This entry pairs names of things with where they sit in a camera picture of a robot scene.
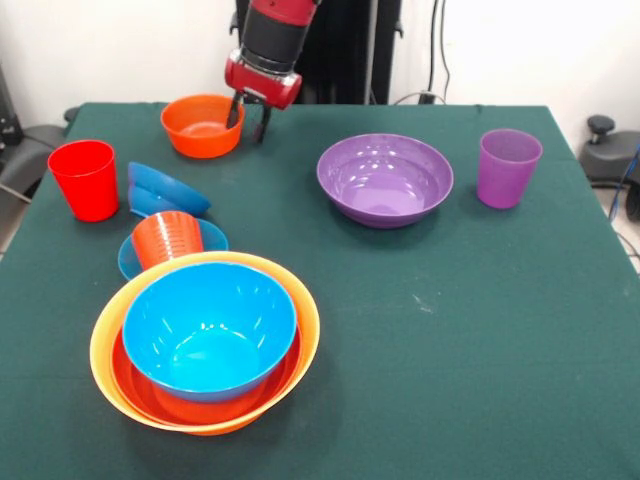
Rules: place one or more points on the small dark blue bowl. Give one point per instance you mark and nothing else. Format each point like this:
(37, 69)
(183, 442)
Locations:
(160, 192)

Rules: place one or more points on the large yellow bowl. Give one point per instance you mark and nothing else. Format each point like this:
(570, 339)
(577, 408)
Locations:
(307, 310)

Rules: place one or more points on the red cup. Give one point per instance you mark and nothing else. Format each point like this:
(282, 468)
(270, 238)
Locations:
(85, 185)

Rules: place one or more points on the small orange bowl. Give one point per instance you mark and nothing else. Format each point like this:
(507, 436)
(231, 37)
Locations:
(200, 142)

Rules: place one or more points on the purple bowl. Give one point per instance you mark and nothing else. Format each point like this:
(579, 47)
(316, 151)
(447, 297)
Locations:
(385, 185)

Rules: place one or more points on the small light blue bowl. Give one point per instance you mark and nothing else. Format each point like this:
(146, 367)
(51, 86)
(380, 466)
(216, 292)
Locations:
(215, 237)

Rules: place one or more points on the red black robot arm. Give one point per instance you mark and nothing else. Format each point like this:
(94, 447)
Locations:
(275, 35)

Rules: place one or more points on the orange cup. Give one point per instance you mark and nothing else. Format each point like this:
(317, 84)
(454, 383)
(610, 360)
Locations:
(167, 240)

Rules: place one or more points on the wide orange bowl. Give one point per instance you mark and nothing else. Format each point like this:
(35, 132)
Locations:
(200, 410)

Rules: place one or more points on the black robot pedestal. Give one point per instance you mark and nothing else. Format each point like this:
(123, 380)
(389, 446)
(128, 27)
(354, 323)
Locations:
(350, 60)

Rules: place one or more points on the purple cup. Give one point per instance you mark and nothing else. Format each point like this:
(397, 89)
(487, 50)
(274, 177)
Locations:
(507, 170)

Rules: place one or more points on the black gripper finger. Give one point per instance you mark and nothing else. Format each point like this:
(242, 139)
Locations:
(262, 127)
(233, 115)

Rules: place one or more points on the black office chair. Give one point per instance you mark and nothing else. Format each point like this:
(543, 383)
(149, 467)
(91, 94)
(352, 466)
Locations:
(30, 145)

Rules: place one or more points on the dark green table cloth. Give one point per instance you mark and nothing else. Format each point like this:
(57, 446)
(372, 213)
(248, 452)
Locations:
(450, 400)

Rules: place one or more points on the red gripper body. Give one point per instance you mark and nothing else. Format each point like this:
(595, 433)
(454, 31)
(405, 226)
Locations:
(262, 85)

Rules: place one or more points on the large light blue bowl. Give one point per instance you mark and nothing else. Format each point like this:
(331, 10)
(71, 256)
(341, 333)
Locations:
(210, 330)

